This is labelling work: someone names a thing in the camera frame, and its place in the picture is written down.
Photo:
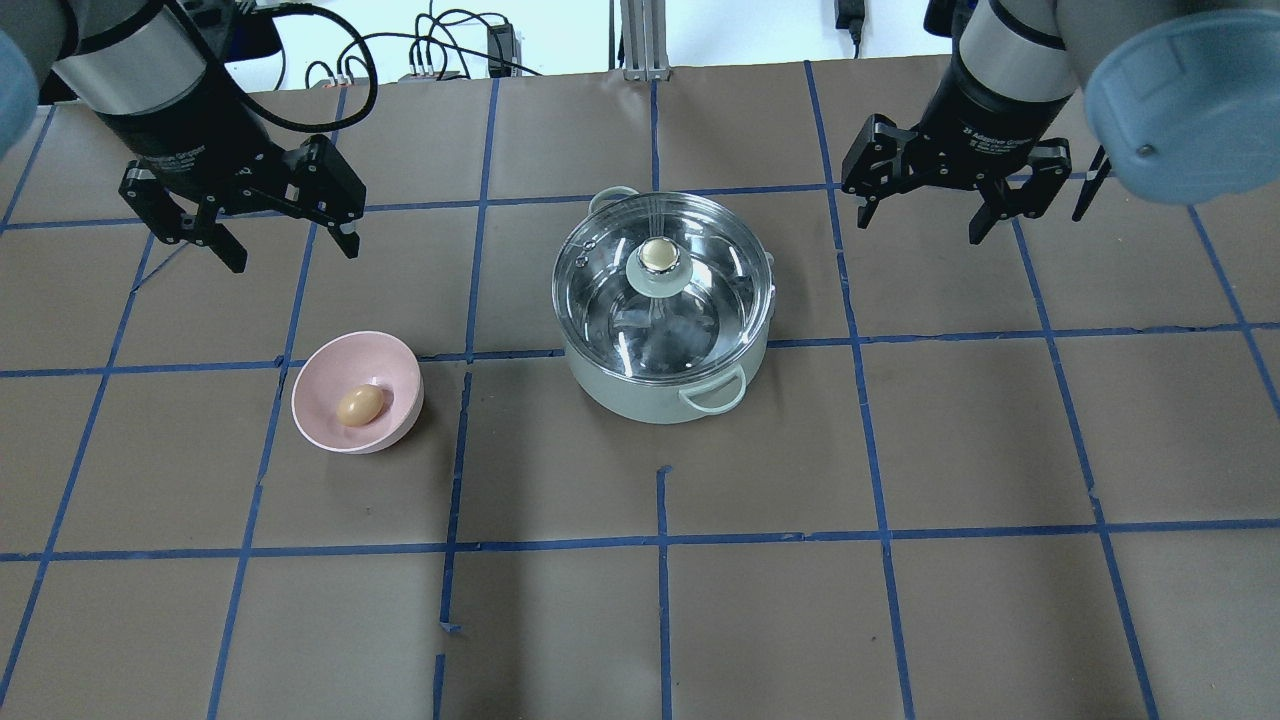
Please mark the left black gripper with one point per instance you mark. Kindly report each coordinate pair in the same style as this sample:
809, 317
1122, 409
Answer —
183, 133

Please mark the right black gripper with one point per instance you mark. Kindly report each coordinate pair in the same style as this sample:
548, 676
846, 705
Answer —
983, 127

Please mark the brown egg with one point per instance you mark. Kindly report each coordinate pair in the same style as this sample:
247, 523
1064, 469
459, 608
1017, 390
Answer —
360, 405

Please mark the glass pot lid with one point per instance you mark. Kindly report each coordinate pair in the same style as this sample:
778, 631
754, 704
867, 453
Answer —
660, 290

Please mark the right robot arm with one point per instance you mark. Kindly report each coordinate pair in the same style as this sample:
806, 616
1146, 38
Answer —
1181, 97

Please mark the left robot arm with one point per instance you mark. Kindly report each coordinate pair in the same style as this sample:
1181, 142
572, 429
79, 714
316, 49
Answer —
134, 57

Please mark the pale green cooking pot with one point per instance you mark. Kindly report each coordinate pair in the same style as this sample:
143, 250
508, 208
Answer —
665, 310

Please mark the pink bowl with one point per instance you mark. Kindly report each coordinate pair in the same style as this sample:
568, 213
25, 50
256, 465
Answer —
356, 358

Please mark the black power adapter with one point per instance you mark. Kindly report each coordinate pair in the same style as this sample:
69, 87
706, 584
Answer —
502, 49

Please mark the aluminium frame post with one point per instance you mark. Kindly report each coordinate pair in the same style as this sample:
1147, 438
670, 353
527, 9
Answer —
644, 41

